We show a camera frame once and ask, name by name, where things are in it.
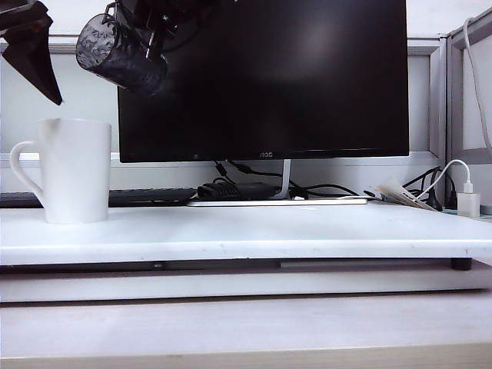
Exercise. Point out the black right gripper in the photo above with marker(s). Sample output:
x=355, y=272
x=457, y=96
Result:
x=153, y=13

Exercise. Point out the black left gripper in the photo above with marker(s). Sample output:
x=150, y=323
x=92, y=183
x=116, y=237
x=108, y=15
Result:
x=19, y=15

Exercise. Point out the black textured cup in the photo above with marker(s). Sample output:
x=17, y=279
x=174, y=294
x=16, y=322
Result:
x=127, y=69

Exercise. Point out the grey framed office partition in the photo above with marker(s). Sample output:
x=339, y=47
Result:
x=77, y=107
x=453, y=96

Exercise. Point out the white ceramic mug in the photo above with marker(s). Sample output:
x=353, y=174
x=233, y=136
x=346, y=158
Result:
x=73, y=173

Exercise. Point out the black AOC computer monitor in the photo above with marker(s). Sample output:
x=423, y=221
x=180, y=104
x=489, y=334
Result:
x=288, y=84

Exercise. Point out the black keyboard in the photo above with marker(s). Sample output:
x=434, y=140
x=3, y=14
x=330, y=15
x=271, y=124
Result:
x=153, y=197

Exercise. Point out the black power adapter brick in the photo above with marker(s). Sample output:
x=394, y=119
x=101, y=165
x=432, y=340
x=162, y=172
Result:
x=257, y=190

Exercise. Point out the white monitor stand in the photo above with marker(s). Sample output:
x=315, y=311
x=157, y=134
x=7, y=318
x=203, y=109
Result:
x=286, y=178

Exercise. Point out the white raised platform board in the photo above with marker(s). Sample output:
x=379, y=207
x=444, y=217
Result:
x=246, y=234

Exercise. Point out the folded paper booklet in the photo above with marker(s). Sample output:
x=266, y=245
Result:
x=399, y=194

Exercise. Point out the black power plug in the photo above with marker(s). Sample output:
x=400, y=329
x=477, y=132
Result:
x=452, y=200

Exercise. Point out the white USB charger block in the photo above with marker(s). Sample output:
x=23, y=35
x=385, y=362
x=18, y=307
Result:
x=468, y=205

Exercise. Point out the black platform foot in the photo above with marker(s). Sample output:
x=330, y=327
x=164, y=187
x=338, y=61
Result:
x=460, y=264

